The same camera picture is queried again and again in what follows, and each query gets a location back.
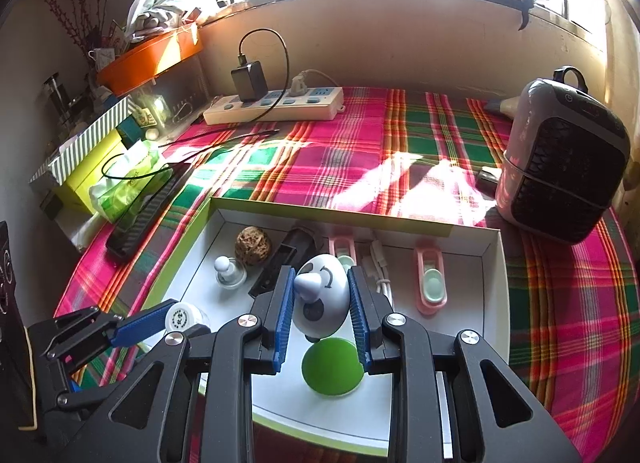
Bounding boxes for white mushroom-shaped knob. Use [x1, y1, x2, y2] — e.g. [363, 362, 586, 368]
[215, 255, 247, 289]

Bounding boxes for black smartphone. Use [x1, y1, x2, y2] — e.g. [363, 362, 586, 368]
[106, 163, 193, 261]

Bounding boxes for small white round jar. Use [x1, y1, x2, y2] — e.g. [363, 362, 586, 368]
[165, 302, 211, 331]

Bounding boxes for pink clip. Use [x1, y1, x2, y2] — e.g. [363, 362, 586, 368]
[412, 240, 448, 316]
[327, 235, 358, 269]

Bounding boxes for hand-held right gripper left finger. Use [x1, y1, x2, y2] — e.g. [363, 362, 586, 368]
[65, 265, 297, 463]

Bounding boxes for orange tray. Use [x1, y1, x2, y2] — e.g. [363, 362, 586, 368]
[96, 23, 203, 96]

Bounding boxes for white plastic bag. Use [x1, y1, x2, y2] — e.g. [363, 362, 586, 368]
[125, 0, 186, 34]

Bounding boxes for white usb cable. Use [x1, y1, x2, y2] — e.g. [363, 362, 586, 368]
[357, 240, 396, 314]

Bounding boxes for black charger adapter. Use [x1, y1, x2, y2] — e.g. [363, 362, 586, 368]
[231, 60, 268, 103]

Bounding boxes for thin black cable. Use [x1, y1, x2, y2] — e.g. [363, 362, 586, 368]
[100, 129, 281, 181]

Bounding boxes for black rectangular device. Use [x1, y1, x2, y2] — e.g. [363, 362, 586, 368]
[248, 228, 316, 300]

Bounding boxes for green and white cardboard box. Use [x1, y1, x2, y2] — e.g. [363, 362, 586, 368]
[142, 197, 511, 459]

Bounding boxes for green and white spool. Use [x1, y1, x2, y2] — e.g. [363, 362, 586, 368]
[301, 337, 366, 398]

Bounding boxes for brown walnut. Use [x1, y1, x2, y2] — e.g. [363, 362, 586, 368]
[235, 226, 273, 266]

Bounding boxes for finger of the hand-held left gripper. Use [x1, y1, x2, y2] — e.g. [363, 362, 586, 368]
[46, 332, 167, 415]
[27, 299, 182, 375]

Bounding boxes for white mouse-shaped gadget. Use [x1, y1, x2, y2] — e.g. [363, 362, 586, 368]
[292, 253, 351, 341]

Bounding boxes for glass jar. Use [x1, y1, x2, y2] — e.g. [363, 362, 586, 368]
[40, 72, 73, 129]

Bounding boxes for red flower branches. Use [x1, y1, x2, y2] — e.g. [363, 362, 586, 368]
[40, 0, 116, 59]

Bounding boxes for small dark case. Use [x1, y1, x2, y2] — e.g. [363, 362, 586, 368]
[475, 167, 502, 194]

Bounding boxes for green tissue pack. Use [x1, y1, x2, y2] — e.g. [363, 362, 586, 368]
[89, 143, 173, 224]

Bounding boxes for black window hook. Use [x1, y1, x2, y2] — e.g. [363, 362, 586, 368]
[515, 0, 550, 31]

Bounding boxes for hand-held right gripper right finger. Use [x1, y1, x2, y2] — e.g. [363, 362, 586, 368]
[346, 265, 583, 463]

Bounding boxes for striped box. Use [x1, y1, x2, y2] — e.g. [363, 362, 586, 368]
[29, 96, 136, 189]

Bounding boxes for white plug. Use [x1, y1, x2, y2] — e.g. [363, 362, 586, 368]
[290, 70, 341, 99]

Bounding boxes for white power strip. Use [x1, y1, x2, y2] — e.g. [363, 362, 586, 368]
[202, 86, 346, 125]

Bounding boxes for plaid tablecloth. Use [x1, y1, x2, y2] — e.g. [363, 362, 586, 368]
[52, 87, 640, 463]

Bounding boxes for black charger cable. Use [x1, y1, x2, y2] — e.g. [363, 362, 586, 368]
[237, 28, 291, 109]

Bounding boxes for grey portable heater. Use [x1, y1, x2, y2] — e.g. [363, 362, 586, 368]
[495, 66, 632, 245]

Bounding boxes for yellow-green box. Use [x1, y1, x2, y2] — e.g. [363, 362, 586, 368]
[50, 128, 131, 216]

